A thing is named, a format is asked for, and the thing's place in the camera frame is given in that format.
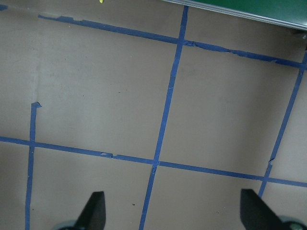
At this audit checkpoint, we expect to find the green belt conveyor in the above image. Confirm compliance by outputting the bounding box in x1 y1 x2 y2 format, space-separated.
160 0 307 40

